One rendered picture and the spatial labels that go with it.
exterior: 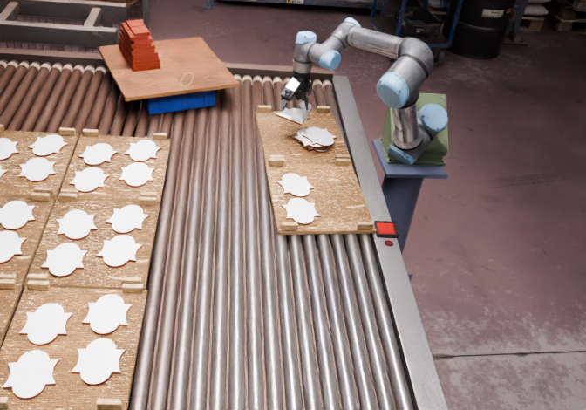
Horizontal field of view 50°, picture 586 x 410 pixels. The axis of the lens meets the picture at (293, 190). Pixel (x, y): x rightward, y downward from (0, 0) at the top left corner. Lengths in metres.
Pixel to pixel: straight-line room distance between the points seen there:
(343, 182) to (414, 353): 0.80
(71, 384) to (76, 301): 0.28
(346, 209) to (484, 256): 1.63
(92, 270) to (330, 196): 0.89
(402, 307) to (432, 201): 2.12
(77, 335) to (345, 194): 1.09
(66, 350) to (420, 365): 0.97
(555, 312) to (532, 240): 0.58
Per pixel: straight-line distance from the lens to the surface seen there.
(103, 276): 2.00
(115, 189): 2.33
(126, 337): 1.83
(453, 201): 4.13
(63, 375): 1.78
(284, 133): 2.68
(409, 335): 1.95
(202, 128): 2.70
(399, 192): 2.80
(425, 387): 1.84
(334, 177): 2.45
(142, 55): 2.86
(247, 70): 3.15
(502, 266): 3.77
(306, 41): 2.44
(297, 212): 2.23
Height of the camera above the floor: 2.33
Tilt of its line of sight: 36 degrees down
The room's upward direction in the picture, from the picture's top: 7 degrees clockwise
